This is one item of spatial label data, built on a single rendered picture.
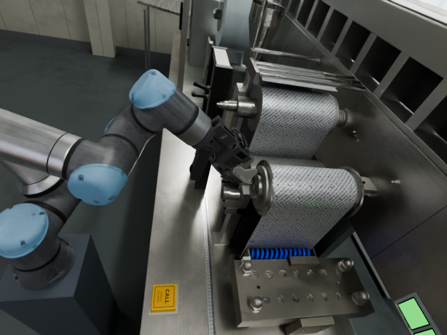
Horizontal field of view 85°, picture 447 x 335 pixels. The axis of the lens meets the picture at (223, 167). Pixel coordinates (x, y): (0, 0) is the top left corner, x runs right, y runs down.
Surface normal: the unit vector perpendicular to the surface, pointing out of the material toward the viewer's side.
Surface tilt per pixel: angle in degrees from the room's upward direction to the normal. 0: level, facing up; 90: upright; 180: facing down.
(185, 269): 0
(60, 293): 0
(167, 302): 0
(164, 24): 90
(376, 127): 90
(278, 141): 92
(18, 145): 48
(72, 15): 90
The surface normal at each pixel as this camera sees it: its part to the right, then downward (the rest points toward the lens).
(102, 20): 0.13, 0.72
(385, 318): 0.19, -0.69
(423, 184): -0.98, -0.06
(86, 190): -0.11, 0.69
